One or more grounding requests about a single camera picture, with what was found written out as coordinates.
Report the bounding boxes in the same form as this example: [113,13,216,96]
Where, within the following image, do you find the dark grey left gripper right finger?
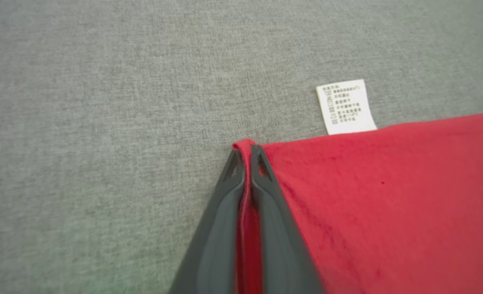
[250,145,324,294]

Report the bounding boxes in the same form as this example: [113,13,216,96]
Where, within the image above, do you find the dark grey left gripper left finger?
[167,148,247,294]

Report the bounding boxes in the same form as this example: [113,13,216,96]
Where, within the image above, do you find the red jersey with white stripes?
[232,79,483,294]

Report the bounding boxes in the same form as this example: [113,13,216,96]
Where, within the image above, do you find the grey fabric sofa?
[0,0,483,294]

